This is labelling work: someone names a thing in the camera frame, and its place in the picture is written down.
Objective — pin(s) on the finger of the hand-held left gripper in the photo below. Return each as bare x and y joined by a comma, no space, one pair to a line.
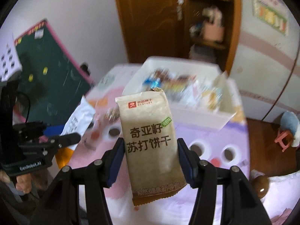
54,130
69,139

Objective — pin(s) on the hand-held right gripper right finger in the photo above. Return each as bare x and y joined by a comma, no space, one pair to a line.
186,164

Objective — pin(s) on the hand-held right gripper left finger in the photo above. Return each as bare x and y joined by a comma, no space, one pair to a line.
116,164

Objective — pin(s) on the white and orange snack packet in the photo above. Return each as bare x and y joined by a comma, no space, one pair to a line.
77,119

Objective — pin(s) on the brown cracker packet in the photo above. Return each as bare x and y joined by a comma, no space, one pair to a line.
147,126

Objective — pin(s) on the white storage box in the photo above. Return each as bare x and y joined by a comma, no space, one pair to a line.
201,117

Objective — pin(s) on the person's left hand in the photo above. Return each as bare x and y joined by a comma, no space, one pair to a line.
24,184

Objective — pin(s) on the small black clamp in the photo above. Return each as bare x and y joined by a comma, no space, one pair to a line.
85,69

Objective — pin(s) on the brown round wooden knob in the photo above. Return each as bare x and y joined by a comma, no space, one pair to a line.
260,186

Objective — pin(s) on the pile of small snack packets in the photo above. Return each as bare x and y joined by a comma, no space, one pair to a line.
168,79

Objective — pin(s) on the white pillow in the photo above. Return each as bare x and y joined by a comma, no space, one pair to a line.
281,187

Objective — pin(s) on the pink plastic stool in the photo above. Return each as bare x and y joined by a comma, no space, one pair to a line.
283,140

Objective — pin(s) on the blue plush toy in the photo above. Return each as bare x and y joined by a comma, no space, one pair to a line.
289,121

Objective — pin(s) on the pink blanket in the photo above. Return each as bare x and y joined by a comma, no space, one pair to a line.
286,215

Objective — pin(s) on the white floral wardrobe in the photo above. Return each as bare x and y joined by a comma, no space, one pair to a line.
262,75

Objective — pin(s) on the pink box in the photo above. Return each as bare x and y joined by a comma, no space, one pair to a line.
213,32

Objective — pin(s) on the brown wooden cabinet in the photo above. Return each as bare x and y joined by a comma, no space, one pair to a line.
145,16

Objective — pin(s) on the white door ornament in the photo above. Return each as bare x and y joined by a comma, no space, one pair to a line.
180,7

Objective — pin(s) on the green chalkboard with pink frame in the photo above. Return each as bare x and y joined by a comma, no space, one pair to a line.
46,58

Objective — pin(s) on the wall poster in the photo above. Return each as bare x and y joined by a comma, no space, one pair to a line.
269,9

